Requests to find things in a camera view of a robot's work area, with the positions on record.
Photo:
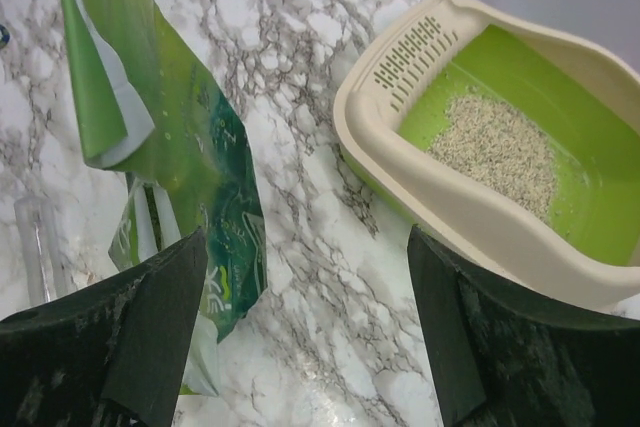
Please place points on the green cat litter bag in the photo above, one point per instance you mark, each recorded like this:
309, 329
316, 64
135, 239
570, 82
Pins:
146, 106

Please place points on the clean litter pile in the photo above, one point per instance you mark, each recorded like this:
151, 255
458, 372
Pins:
493, 143

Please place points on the clear plastic litter scoop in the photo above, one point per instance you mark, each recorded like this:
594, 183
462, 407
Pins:
46, 277

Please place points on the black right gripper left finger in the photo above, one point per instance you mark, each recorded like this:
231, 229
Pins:
111, 354

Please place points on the green and beige litter box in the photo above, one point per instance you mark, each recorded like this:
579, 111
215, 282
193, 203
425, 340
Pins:
392, 104

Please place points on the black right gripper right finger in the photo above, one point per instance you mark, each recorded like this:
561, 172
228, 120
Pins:
503, 355

